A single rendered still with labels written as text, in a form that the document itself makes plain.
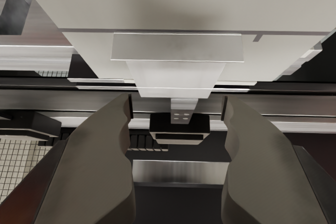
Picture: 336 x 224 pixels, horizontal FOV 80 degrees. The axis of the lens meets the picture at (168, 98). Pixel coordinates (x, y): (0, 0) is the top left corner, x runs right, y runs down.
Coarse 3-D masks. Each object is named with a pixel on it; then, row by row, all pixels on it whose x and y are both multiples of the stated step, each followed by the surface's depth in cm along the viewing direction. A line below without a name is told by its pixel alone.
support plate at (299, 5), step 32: (64, 0) 11; (96, 0) 11; (128, 0) 11; (160, 0) 11; (192, 0) 11; (224, 0) 11; (256, 0) 11; (288, 0) 11; (320, 0) 11; (64, 32) 14; (96, 32) 14; (96, 64) 18; (256, 64) 18; (288, 64) 17
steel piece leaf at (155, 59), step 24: (120, 48) 13; (144, 48) 13; (168, 48) 13; (192, 48) 13; (216, 48) 13; (240, 48) 13; (144, 72) 19; (168, 72) 19; (192, 72) 19; (216, 72) 19
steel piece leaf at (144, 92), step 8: (144, 88) 23; (152, 88) 23; (160, 88) 23; (168, 88) 23; (176, 88) 23; (184, 88) 23; (192, 88) 23; (200, 88) 23; (208, 88) 23; (144, 96) 26; (152, 96) 26; (160, 96) 26; (168, 96) 25; (176, 96) 25; (184, 96) 25; (192, 96) 25; (200, 96) 25
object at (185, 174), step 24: (144, 168) 20; (168, 168) 20; (192, 168) 20; (216, 168) 20; (144, 192) 18; (168, 192) 18; (192, 192) 18; (216, 192) 18; (144, 216) 18; (168, 216) 18; (192, 216) 18; (216, 216) 18
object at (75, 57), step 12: (72, 60) 22; (84, 60) 22; (72, 72) 22; (84, 72) 22; (84, 84) 24; (96, 84) 23; (108, 84) 23; (120, 84) 23; (132, 84) 23; (216, 84) 23
